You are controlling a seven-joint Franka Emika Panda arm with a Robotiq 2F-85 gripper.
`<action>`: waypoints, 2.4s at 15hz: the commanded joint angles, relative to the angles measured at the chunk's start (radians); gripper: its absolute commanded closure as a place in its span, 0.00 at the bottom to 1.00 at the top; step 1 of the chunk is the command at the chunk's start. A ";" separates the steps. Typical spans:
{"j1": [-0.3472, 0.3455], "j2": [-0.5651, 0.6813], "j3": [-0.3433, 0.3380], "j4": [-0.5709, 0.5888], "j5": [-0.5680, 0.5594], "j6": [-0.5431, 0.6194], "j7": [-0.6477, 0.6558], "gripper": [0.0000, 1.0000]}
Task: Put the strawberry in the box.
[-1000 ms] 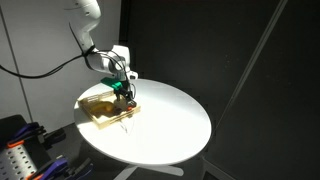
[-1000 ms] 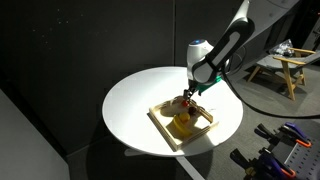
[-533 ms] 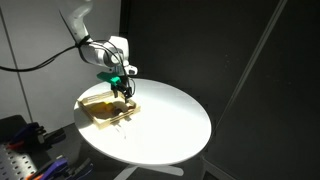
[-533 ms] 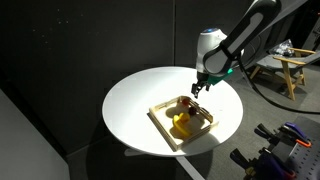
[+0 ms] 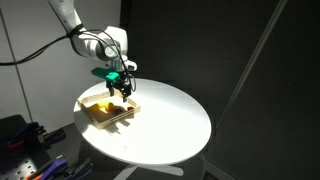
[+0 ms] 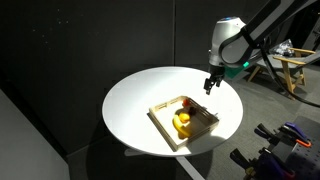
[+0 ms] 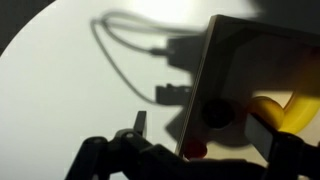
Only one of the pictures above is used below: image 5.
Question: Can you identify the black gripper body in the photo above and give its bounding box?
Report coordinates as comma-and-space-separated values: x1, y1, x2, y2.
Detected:
112, 60, 138, 90

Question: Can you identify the wooden box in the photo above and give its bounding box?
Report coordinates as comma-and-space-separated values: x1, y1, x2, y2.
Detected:
76, 90, 142, 130

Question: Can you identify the orange round fruit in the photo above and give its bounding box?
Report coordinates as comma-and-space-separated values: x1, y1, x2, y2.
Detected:
103, 102, 115, 113

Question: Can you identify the round white table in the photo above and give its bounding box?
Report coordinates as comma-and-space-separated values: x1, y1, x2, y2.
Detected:
72, 78, 213, 167

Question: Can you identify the black clamp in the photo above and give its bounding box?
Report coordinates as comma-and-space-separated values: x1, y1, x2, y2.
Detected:
43, 127, 67, 145

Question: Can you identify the white table base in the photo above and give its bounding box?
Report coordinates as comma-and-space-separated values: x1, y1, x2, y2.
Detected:
112, 164, 185, 180

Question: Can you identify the dark blue clamp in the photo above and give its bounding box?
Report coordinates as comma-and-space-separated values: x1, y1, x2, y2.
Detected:
65, 157, 95, 180

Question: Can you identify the perforated metal board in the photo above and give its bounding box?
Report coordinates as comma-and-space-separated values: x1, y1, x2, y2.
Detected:
0, 148, 38, 180

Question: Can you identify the black cable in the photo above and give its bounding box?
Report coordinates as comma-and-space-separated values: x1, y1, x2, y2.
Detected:
0, 29, 137, 94

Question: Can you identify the blue clamp with red handle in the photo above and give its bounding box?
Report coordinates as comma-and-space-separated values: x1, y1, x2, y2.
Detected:
5, 121, 45, 150

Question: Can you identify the purple clamp with orange handle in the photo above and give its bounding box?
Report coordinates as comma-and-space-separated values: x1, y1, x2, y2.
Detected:
29, 156, 70, 180

